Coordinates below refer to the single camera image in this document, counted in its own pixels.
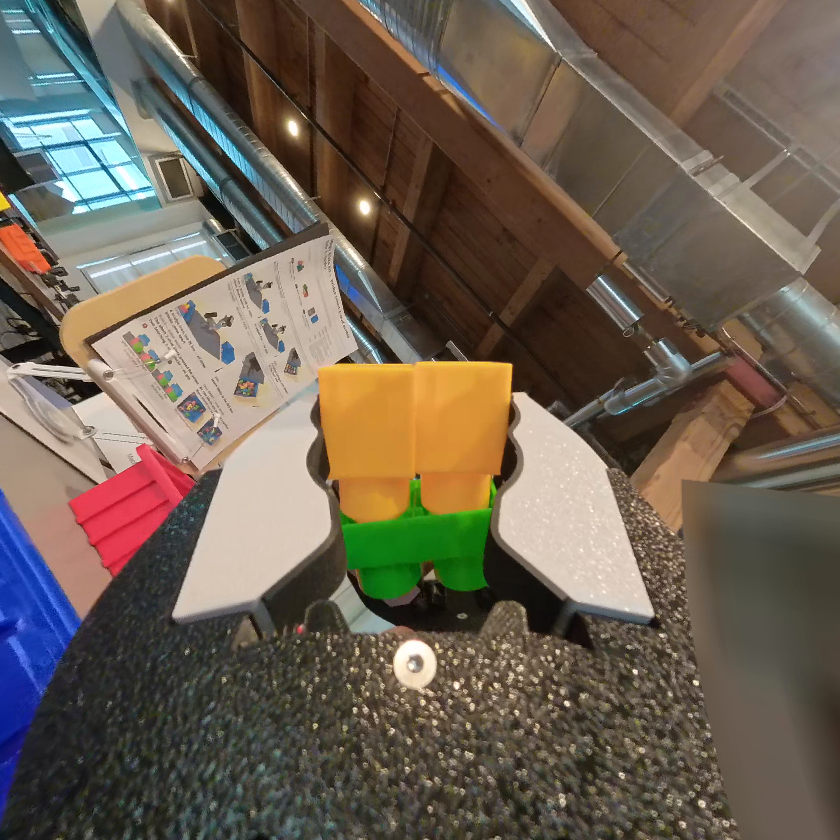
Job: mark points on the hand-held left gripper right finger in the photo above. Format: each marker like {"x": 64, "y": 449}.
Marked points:
{"x": 564, "y": 512}

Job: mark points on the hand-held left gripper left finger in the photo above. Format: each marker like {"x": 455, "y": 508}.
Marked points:
{"x": 256, "y": 518}

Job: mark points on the yellow tall mega block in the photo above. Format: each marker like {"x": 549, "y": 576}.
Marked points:
{"x": 463, "y": 420}
{"x": 367, "y": 420}

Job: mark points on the green two-stud mega block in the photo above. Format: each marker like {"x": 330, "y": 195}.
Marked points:
{"x": 413, "y": 541}

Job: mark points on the blue plastic bin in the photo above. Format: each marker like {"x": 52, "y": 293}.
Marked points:
{"x": 26, "y": 623}

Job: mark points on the red plastic bin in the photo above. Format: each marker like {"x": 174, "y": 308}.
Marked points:
{"x": 124, "y": 505}

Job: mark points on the wooden support beam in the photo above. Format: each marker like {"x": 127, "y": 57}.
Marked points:
{"x": 695, "y": 433}

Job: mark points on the metal conduit pipe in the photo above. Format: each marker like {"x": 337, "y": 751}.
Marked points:
{"x": 656, "y": 374}

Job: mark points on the clear acrylic sheet stand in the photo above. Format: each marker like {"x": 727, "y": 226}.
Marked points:
{"x": 131, "y": 407}

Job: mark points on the printed instruction sheet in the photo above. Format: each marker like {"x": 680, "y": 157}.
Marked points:
{"x": 249, "y": 328}

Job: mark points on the plywood chair back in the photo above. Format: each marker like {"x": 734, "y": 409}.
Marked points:
{"x": 131, "y": 295}

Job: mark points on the round ceiling light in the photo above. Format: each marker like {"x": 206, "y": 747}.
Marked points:
{"x": 293, "y": 127}
{"x": 364, "y": 207}

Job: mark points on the large paned window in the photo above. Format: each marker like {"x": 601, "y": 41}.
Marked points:
{"x": 85, "y": 164}

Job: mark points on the round spiral metal duct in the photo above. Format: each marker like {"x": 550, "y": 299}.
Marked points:
{"x": 262, "y": 157}

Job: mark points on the rectangular metal air duct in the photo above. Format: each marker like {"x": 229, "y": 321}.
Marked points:
{"x": 623, "y": 144}

